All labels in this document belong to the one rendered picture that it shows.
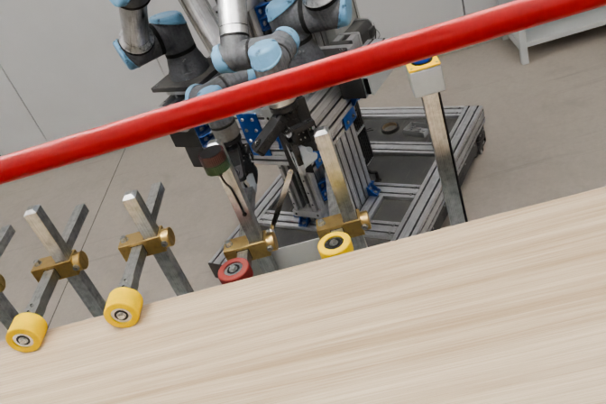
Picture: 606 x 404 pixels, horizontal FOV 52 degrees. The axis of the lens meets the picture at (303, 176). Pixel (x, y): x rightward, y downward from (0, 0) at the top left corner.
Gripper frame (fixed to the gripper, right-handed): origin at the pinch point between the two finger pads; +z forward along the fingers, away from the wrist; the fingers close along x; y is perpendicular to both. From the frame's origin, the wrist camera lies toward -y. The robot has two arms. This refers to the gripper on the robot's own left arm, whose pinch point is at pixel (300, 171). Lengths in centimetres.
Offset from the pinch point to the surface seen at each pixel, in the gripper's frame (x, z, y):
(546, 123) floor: 97, 99, 145
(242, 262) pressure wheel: -14.0, 6.9, -23.7
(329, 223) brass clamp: -9.4, 11.8, 0.6
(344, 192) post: -12.7, 3.1, 6.2
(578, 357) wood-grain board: -78, 8, 18
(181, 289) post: 4.6, 19.6, -41.3
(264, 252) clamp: -5.0, 13.9, -17.2
